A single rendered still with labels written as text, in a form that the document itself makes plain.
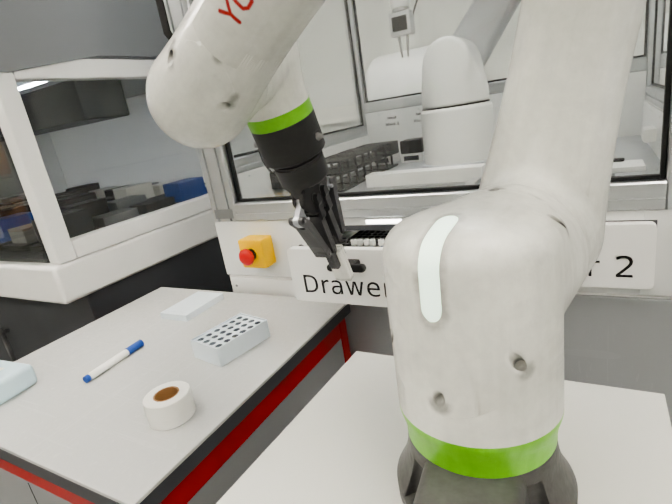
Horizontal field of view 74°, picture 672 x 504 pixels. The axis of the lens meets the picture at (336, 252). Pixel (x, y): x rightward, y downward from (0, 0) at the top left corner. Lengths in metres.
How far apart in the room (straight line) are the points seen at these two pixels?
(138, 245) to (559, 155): 1.23
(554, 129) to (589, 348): 0.58
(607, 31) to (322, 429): 0.46
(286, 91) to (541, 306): 0.40
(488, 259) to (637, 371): 0.70
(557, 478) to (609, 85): 0.32
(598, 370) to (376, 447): 0.57
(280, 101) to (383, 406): 0.39
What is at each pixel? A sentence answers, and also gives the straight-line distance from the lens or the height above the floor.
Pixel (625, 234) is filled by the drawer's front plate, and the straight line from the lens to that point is 0.85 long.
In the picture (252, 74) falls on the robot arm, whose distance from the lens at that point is 0.45.
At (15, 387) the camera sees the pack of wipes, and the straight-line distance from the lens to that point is 1.05.
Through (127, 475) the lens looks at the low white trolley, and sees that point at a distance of 0.71.
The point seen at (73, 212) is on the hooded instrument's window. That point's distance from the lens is 1.38.
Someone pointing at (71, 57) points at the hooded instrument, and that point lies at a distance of 1.43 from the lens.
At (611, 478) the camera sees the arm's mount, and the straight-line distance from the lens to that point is 0.49.
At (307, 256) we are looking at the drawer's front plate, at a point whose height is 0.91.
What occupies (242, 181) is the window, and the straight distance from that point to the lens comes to 1.12.
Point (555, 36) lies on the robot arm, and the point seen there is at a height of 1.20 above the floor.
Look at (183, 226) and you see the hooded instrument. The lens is 1.57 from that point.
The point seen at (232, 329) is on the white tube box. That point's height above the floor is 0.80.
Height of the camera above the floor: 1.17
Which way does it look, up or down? 17 degrees down
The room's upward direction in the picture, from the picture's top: 9 degrees counter-clockwise
